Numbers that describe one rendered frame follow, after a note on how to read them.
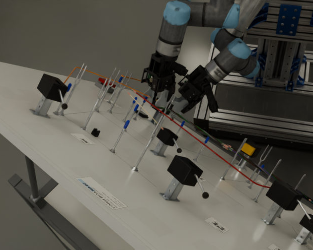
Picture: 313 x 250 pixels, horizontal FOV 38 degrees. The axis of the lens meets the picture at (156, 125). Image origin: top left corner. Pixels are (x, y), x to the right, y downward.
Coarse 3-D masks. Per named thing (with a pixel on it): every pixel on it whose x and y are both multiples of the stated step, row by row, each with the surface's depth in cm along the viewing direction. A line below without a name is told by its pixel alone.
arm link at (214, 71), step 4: (212, 60) 153; (208, 64) 154; (212, 64) 152; (216, 64) 151; (208, 68) 153; (212, 68) 152; (216, 68) 151; (208, 72) 153; (212, 72) 152; (216, 72) 152; (220, 72) 152; (224, 72) 157; (212, 76) 152; (216, 76) 152; (220, 76) 152; (224, 76) 153; (216, 80) 153; (220, 80) 154
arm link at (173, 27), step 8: (168, 8) 129; (176, 8) 128; (184, 8) 129; (168, 16) 129; (176, 16) 128; (184, 16) 129; (168, 24) 130; (176, 24) 130; (184, 24) 131; (160, 32) 134; (168, 32) 131; (176, 32) 131; (184, 32) 133; (168, 40) 133; (176, 40) 133
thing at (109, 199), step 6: (78, 180) 82; (84, 180) 83; (90, 180) 84; (84, 186) 81; (90, 186) 82; (96, 186) 83; (102, 186) 85; (96, 192) 81; (102, 192) 82; (108, 192) 83; (102, 198) 80; (108, 198) 81; (114, 198) 82; (108, 204) 79; (114, 204) 80; (120, 204) 81
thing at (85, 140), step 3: (75, 135) 103; (78, 135) 105; (81, 135) 106; (84, 135) 107; (78, 138) 103; (81, 138) 104; (84, 138) 105; (87, 138) 106; (81, 141) 102; (84, 141) 103; (87, 141) 104; (90, 141) 105; (96, 144) 105
